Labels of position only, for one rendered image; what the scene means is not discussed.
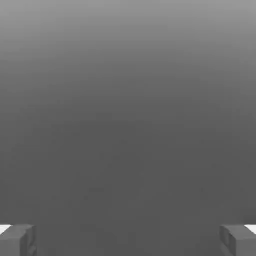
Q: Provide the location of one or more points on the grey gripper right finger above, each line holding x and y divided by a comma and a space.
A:
243, 243

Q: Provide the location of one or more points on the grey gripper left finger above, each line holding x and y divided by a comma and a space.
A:
14, 242

